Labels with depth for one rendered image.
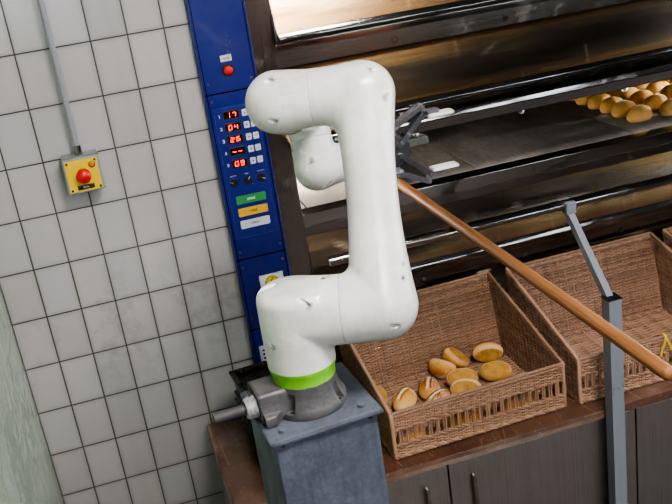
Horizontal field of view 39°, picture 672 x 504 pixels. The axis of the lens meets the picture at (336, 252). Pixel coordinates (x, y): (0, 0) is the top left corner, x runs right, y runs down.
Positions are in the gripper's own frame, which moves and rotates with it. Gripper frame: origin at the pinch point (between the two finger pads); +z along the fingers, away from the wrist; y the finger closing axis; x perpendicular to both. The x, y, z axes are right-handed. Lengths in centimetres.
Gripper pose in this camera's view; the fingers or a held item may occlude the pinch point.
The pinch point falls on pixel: (450, 137)
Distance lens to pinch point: 235.7
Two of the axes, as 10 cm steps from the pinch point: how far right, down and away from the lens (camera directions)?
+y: 1.4, 9.2, 3.7
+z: 9.4, -2.3, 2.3
